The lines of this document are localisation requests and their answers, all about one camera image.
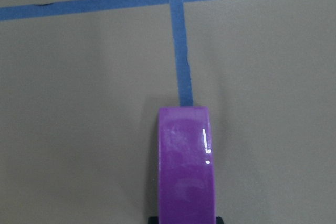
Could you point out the brown paper table cover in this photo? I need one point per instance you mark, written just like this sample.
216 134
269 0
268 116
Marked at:
82 82

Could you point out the purple trapezoid block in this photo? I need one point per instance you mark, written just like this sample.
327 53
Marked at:
186 187

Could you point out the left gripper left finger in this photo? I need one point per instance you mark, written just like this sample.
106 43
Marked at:
153 220

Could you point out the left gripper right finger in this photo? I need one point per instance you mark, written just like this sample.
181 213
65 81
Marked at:
219 220

